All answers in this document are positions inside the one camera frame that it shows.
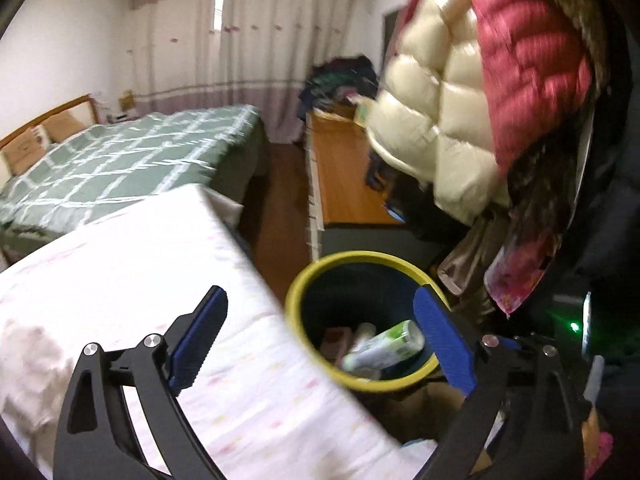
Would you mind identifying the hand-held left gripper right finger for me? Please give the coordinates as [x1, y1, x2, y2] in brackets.
[413, 284, 587, 480]

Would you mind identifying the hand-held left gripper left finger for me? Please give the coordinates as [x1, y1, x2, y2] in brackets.
[52, 285, 229, 480]

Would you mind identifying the light green lotion bottle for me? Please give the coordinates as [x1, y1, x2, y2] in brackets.
[342, 320, 426, 373]

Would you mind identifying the white tube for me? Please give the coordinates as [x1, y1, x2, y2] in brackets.
[352, 322, 377, 352]

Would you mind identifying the brown square container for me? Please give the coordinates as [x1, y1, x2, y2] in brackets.
[322, 327, 353, 357]

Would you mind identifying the yellow rim dark bin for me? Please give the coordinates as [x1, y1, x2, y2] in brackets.
[284, 252, 451, 393]

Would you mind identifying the hanging clear plastic bag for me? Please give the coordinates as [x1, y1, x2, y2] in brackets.
[437, 215, 496, 296]

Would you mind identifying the floral white tablecloth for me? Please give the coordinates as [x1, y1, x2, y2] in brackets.
[0, 184, 436, 480]

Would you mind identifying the pink floral hanging bag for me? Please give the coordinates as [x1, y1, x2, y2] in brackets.
[482, 225, 556, 318]

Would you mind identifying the wooden dresser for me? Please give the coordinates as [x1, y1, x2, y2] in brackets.
[305, 107, 401, 261]

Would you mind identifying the green plaid quilt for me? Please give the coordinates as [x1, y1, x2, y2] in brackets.
[0, 105, 266, 235]

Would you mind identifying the cream puffer jacket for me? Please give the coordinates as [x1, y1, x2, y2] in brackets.
[367, 0, 511, 226]

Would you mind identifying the green and white box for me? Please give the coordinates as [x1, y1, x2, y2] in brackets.
[352, 95, 378, 126]

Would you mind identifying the brown bear pillow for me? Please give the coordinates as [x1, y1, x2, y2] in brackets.
[0, 130, 48, 176]
[42, 112, 86, 143]

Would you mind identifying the wooden bed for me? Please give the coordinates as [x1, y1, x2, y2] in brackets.
[0, 94, 268, 261]

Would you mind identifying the pile of dark clothes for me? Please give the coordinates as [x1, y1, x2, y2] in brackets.
[298, 55, 378, 121]

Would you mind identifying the red puffer jacket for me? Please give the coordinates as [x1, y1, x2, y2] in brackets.
[470, 0, 596, 176]

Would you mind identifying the black television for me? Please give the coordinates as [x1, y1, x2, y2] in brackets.
[382, 7, 408, 81]

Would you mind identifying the pink and white curtain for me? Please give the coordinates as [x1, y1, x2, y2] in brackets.
[125, 0, 396, 143]

